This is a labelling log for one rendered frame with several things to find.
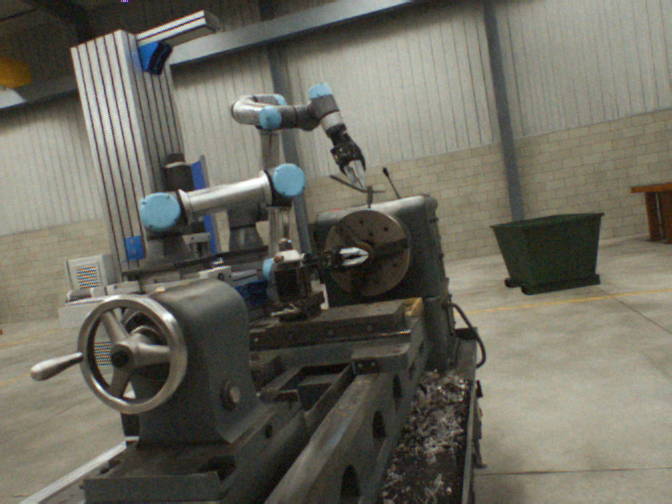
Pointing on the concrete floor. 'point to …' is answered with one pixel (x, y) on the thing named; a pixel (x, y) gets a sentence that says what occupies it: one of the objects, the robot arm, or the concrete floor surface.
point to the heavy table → (657, 209)
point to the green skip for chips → (550, 252)
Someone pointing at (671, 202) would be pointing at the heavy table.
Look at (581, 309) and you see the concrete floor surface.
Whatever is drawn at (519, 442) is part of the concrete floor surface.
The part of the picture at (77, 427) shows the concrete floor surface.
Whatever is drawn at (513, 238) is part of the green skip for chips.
